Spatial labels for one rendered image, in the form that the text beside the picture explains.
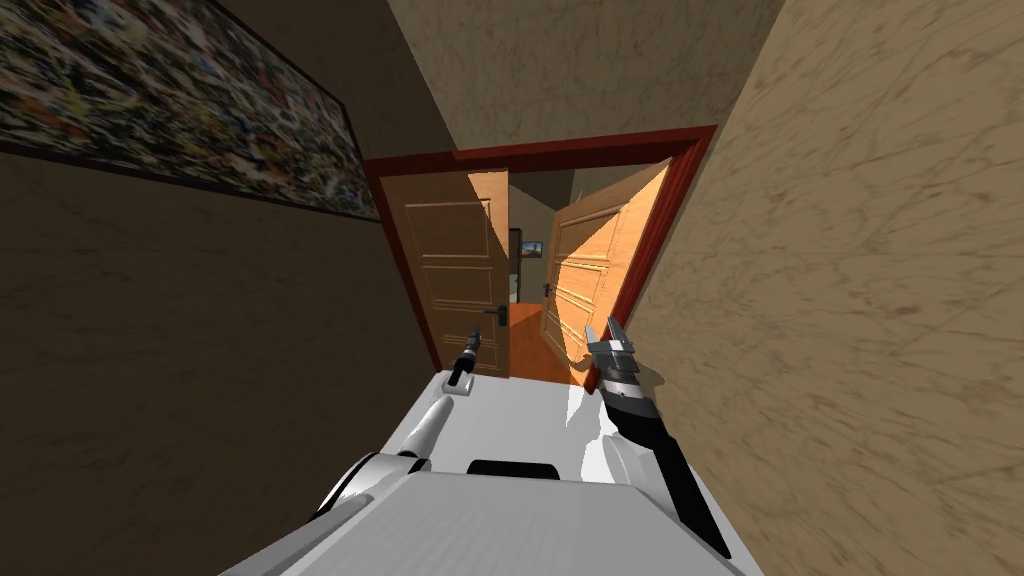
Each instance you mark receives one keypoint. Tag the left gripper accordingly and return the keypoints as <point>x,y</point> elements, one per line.
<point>464,364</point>

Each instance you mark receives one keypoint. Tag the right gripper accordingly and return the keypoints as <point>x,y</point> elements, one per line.
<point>616,360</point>

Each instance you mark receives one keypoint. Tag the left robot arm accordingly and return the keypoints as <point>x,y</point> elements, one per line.
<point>426,428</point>

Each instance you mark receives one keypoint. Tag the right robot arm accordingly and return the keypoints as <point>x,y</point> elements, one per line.
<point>664,456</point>

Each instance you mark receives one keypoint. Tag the brown wooden door leaf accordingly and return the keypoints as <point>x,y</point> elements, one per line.
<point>452,256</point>
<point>596,264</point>

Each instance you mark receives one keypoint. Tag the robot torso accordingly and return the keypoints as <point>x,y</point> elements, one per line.
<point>496,528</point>

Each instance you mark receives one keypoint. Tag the small framed wall picture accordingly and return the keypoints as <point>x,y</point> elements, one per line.
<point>532,250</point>

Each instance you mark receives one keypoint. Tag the large colourful speckled wall painting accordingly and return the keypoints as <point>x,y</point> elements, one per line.
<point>160,88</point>

